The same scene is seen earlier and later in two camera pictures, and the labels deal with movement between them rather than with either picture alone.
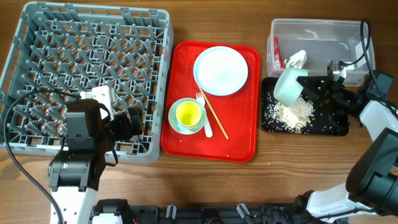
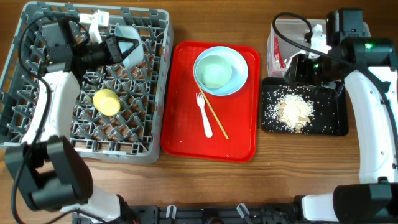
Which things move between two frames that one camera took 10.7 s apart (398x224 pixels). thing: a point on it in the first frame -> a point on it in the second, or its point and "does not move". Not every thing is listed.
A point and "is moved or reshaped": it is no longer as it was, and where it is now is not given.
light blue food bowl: x=287 y=89 -> x=213 y=71
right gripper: x=324 y=82 -> x=296 y=71
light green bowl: x=175 y=124 -> x=130 y=32
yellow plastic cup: x=188 y=114 is moved or reshaped
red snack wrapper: x=278 y=54 does not move
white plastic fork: x=207 y=127 does not move
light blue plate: x=220 y=71 does not move
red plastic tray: x=238 y=112 does not move
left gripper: x=126 y=132 -> x=112 y=45
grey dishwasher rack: x=71 y=48 does not move
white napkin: x=297 y=60 does not move
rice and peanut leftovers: x=293 y=118 does not move
